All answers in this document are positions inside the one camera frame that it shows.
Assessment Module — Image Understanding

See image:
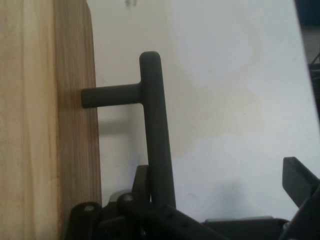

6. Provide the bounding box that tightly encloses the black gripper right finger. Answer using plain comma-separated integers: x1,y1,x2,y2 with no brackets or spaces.
279,156,320,240

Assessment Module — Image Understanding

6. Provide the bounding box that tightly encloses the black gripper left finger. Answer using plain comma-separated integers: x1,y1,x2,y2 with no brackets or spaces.
63,164,221,240

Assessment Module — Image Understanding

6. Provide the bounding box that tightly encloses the wooden drawer front panel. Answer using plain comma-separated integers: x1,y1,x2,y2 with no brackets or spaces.
52,0,103,240

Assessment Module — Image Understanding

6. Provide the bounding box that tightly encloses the wooden cabinet box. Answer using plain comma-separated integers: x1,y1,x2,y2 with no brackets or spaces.
0,0,62,240

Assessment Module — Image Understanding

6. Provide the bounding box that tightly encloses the black bar drawer handle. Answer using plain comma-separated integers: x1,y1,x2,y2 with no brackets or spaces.
80,50,177,212

